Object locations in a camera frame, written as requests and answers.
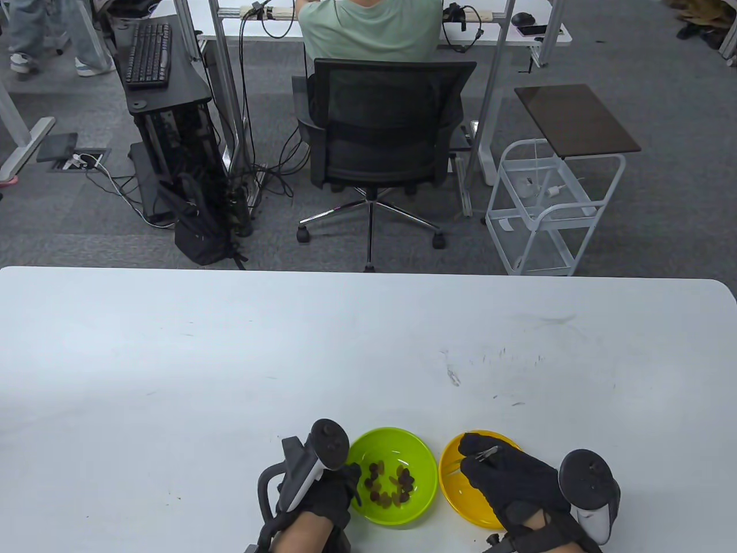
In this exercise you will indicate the person's right hand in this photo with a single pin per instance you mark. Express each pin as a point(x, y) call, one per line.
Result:
point(518, 481)

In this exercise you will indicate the person's left hand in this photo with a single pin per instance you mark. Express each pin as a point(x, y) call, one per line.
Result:
point(328, 492)

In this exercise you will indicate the metal tweezers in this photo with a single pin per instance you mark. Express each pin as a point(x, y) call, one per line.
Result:
point(488, 452)

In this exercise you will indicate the yellow plastic bowl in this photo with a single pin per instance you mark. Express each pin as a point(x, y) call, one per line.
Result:
point(455, 489)

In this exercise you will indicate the pile of dark raisins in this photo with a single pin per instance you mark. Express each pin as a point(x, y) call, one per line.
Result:
point(403, 481)

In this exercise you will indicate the green plastic bowl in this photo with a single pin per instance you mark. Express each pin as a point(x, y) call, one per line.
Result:
point(417, 455)

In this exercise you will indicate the person's right forearm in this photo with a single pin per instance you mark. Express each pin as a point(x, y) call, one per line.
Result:
point(538, 520)

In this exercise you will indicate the person's left forearm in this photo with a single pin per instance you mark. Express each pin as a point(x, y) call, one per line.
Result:
point(299, 536)

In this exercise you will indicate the grey tracking controller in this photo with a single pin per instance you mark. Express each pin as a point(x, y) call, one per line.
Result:
point(328, 440)
point(587, 478)

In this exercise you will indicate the black backpack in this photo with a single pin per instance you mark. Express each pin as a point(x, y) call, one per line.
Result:
point(198, 239)

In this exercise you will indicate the white charger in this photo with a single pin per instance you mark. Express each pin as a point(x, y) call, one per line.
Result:
point(527, 185)

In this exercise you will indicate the brown side table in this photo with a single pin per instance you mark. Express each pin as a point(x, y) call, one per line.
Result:
point(576, 118)

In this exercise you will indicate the black mesh office chair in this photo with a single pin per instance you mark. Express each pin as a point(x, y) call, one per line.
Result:
point(386, 127)

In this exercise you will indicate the black computer tower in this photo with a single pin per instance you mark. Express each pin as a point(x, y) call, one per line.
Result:
point(178, 144)

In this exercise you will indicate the floor socket box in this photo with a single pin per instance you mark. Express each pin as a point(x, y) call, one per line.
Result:
point(80, 160)

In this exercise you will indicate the black floor plate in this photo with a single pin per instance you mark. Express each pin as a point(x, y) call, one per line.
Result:
point(56, 147)

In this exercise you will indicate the black standing desk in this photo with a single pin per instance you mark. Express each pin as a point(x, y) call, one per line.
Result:
point(187, 75)

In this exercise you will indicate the black phone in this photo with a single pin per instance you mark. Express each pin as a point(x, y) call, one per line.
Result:
point(532, 31)

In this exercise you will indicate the white desk leg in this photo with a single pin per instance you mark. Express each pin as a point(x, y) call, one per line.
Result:
point(26, 144)

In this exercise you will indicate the black computer mouse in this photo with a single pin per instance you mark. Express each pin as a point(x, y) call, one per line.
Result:
point(523, 19)

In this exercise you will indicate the white desk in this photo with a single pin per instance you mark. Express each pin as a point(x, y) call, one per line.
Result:
point(276, 29)

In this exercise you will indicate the black keyboard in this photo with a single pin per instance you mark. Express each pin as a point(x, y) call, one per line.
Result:
point(148, 56)

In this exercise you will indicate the beige power strip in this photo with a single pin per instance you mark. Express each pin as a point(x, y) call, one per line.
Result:
point(282, 11)

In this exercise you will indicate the black shoes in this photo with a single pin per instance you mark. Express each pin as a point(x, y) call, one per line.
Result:
point(699, 31)

